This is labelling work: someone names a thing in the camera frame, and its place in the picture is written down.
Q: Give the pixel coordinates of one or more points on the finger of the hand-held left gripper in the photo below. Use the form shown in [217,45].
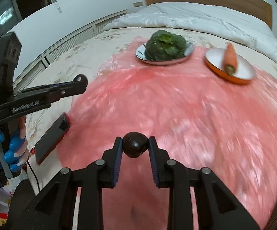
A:
[69,91]
[33,88]

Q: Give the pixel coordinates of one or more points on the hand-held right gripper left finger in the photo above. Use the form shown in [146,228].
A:
[118,163]

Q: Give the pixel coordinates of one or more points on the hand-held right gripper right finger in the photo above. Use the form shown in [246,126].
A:
[152,164]

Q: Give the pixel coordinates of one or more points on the dark purple plum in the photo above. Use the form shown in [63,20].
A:
[135,145]

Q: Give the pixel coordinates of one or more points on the person's left hand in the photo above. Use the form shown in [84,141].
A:
[12,148]

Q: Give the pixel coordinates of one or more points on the red cased phone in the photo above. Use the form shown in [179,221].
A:
[52,139]

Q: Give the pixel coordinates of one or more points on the pink plastic sheet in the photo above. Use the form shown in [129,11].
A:
[176,112]

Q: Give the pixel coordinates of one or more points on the white plate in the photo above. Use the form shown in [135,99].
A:
[140,52]

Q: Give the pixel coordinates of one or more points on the green leafy vegetable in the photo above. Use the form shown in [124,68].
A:
[164,45]

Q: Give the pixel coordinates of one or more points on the orange plate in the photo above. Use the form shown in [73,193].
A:
[215,60]

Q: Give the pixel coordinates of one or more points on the carrot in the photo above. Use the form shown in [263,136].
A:
[230,57]

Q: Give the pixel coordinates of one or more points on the white duvet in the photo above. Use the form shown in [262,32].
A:
[200,19]

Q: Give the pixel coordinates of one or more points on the wall socket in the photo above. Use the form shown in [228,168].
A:
[137,4]

